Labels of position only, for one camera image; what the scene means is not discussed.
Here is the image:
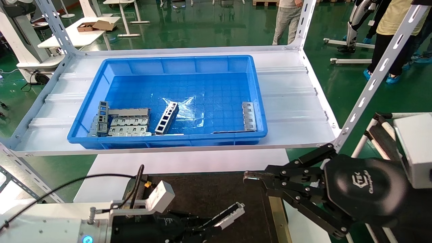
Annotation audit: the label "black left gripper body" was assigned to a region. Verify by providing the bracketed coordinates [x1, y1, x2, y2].
[110, 213, 178, 243]

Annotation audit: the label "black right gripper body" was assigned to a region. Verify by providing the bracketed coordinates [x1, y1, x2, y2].
[323, 154, 411, 230]

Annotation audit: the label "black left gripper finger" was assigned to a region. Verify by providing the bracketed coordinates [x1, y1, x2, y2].
[181, 227, 224, 243]
[169, 211, 218, 227]

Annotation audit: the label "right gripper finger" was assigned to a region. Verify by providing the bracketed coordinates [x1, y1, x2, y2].
[246, 182, 355, 240]
[243, 143, 338, 184]

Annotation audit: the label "grey ladder-shaped metal part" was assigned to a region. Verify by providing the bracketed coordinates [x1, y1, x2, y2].
[155, 102, 180, 135]
[213, 202, 246, 231]

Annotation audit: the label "black flat container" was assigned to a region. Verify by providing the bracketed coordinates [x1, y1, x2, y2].
[123, 173, 294, 243]

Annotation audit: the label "black white metal stand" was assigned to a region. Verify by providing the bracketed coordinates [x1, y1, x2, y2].
[351, 112, 405, 163]

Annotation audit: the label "white slotted-angle metal rack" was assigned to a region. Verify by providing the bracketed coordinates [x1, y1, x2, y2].
[0, 0, 432, 205]

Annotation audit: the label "flat slotted metal plate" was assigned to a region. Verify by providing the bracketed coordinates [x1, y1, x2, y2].
[108, 126, 152, 137]
[111, 117, 150, 127]

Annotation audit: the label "clear plastic film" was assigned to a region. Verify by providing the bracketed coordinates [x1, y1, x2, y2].
[162, 97, 205, 128]

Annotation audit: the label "large blue plastic bin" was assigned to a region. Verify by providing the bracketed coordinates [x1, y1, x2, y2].
[67, 55, 268, 150]

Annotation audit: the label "long grey metal bar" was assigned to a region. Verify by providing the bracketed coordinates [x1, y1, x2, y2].
[108, 108, 151, 117]

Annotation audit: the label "person in grey trousers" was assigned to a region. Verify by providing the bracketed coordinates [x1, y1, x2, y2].
[273, 0, 303, 46]

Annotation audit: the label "person in dark trousers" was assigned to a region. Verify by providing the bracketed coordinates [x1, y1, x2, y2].
[403, 20, 432, 64]

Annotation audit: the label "white black robot legs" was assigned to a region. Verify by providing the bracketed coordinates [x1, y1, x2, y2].
[337, 0, 377, 54]

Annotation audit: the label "person yellow shirt black trousers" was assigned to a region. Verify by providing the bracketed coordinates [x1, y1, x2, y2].
[363, 0, 432, 84]

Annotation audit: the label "white work table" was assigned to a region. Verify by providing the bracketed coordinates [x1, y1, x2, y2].
[37, 16, 121, 51]
[103, 0, 151, 37]

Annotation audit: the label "open cardboard box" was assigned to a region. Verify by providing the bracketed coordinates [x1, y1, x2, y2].
[77, 20, 115, 33]

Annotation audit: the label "white robot column base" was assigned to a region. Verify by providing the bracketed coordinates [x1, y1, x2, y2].
[0, 0, 65, 84]

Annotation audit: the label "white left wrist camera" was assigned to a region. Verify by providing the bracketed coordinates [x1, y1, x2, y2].
[110, 181, 176, 216]

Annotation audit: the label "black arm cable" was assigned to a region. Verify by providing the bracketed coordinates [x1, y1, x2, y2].
[0, 164, 146, 233]

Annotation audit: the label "silver perforated metal bracket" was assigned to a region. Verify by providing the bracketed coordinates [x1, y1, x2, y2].
[242, 102, 258, 132]

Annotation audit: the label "grey upright frame part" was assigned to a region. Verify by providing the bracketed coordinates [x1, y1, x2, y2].
[97, 101, 110, 135]

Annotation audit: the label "white floor stand frame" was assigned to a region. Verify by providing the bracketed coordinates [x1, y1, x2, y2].
[323, 38, 376, 64]

